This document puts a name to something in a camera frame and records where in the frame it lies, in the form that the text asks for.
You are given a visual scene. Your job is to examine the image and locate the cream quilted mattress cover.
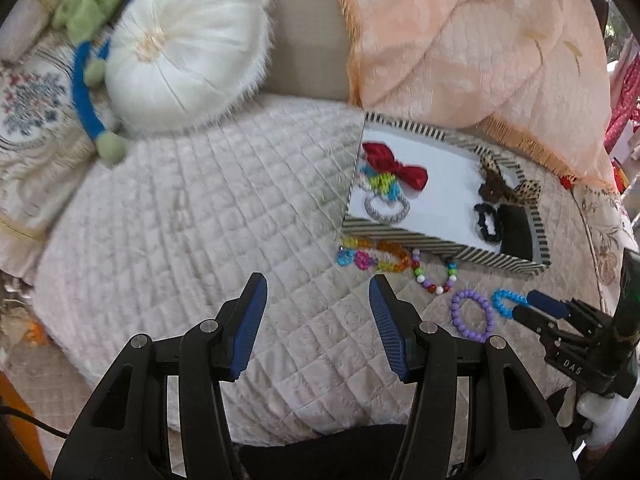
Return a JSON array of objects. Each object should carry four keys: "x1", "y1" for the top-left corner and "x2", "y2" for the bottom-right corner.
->
[{"x1": 10, "y1": 340, "x2": 101, "y2": 461}]

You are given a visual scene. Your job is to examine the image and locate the black white striped box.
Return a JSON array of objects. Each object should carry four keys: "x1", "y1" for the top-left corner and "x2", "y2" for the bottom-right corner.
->
[{"x1": 340, "y1": 111, "x2": 552, "y2": 275}]

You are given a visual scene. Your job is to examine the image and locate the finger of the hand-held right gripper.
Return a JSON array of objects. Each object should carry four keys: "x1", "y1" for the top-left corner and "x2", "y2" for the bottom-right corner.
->
[
  {"x1": 528, "y1": 290, "x2": 609, "y2": 327},
  {"x1": 512, "y1": 306, "x2": 567, "y2": 346}
]

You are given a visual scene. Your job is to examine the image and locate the round multicolour bead bracelet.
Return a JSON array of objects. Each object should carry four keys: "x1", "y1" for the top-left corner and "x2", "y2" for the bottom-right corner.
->
[{"x1": 411, "y1": 249, "x2": 458, "y2": 295}]

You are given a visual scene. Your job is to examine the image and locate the translucent multicolour bracelet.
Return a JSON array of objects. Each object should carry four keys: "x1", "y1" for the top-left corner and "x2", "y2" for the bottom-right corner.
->
[{"x1": 336, "y1": 237, "x2": 413, "y2": 275}]

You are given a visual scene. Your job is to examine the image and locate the cream floral bedsheet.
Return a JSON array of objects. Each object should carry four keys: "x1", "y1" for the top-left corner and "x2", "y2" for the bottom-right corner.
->
[{"x1": 570, "y1": 180, "x2": 640, "y2": 311}]

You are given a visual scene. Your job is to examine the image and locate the leopard print bow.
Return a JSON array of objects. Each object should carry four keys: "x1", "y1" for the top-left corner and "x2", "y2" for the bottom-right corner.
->
[{"x1": 477, "y1": 154, "x2": 542, "y2": 205}]

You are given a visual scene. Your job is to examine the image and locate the black scrunchie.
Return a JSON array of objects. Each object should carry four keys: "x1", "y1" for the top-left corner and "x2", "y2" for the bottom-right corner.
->
[{"x1": 473, "y1": 203, "x2": 502, "y2": 245}]

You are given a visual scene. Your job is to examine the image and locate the beige patchwork pillow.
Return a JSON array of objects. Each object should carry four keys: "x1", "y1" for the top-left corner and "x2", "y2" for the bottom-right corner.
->
[{"x1": 0, "y1": 0, "x2": 66, "y2": 61}]

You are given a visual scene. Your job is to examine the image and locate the peach fringed quilted blanket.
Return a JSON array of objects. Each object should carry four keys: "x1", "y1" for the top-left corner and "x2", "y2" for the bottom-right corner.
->
[{"x1": 336, "y1": 0, "x2": 621, "y2": 193}]

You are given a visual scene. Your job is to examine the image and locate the blue bead bracelet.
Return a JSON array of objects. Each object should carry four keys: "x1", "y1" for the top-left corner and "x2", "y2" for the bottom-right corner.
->
[{"x1": 491, "y1": 287, "x2": 531, "y2": 320}]

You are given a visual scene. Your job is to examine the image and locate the pink polka dot fabric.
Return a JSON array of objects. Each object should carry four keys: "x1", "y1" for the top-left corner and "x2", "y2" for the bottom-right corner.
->
[{"x1": 602, "y1": 50, "x2": 640, "y2": 156}]

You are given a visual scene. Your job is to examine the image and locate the red fabric bow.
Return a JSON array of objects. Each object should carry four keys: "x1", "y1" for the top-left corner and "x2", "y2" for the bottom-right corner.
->
[{"x1": 361, "y1": 142, "x2": 430, "y2": 192}]

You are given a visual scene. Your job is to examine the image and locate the green blue plush toy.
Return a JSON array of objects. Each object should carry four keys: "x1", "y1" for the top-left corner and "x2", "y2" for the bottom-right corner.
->
[{"x1": 52, "y1": 0, "x2": 141, "y2": 167}]

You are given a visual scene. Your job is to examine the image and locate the round white cushion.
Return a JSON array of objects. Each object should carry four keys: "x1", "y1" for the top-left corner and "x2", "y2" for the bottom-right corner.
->
[{"x1": 102, "y1": 0, "x2": 273, "y2": 136}]

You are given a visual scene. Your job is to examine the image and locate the orange fabric flower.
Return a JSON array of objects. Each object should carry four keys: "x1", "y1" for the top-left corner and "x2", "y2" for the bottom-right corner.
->
[{"x1": 25, "y1": 320, "x2": 51, "y2": 346}]

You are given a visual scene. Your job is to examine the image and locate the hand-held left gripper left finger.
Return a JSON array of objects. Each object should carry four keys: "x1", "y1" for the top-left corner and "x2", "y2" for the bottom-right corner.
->
[{"x1": 52, "y1": 272, "x2": 269, "y2": 480}]

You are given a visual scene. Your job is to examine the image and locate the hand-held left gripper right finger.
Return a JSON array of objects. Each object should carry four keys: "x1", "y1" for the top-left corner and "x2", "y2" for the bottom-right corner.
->
[{"x1": 367, "y1": 274, "x2": 581, "y2": 480}]

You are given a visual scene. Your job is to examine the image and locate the purple bead bracelet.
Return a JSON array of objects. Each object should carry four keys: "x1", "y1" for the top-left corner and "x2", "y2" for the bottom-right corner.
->
[{"x1": 451, "y1": 288, "x2": 496, "y2": 343}]

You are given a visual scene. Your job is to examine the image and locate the floral embroidered pillow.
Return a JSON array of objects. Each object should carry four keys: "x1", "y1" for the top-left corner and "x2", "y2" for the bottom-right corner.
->
[{"x1": 0, "y1": 42, "x2": 126, "y2": 281}]

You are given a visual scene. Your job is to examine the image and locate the black cable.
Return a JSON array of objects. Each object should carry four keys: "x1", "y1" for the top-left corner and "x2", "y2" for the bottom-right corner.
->
[{"x1": 0, "y1": 406, "x2": 68, "y2": 436}]

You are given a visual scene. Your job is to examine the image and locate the person's right forearm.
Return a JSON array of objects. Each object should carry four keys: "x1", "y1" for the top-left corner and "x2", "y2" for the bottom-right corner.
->
[{"x1": 570, "y1": 387, "x2": 633, "y2": 463}]

